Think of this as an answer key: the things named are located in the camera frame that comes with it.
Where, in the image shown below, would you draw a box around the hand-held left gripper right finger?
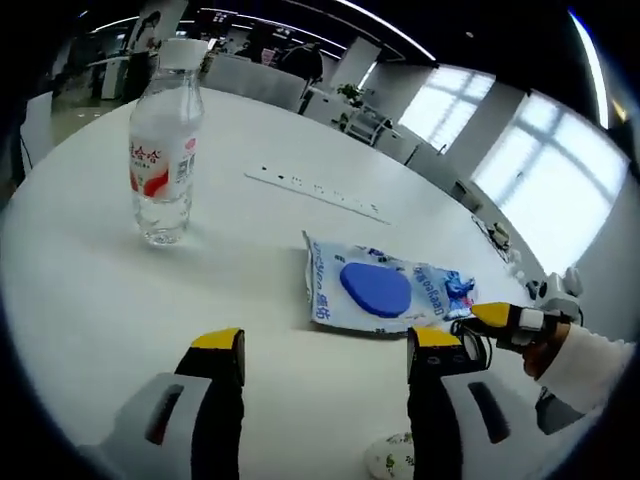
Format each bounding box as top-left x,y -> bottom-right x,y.
406,324 -> 522,480

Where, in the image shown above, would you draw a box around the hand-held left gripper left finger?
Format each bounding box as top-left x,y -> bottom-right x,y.
77,327 -> 247,480

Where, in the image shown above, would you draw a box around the white paper cup green print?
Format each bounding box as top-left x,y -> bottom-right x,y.
363,430 -> 417,480

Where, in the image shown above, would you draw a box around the wet wipes pack blue oval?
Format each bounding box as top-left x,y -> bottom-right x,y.
301,229 -> 477,337

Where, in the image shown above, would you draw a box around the clear plastic water bottle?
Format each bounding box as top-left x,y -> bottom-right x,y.
128,38 -> 209,248

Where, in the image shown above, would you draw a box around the small items on far table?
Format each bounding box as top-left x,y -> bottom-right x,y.
471,213 -> 540,297

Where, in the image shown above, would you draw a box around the person's right hand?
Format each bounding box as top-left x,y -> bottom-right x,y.
521,321 -> 572,382

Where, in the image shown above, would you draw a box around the white table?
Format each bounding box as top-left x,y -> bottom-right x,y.
0,85 -> 551,480

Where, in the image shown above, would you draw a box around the white table socket strip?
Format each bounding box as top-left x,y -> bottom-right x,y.
243,166 -> 392,227

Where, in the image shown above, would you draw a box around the potted green plant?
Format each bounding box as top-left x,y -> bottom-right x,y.
336,82 -> 365,110

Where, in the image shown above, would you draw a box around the white wire rack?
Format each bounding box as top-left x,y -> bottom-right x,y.
343,106 -> 395,147

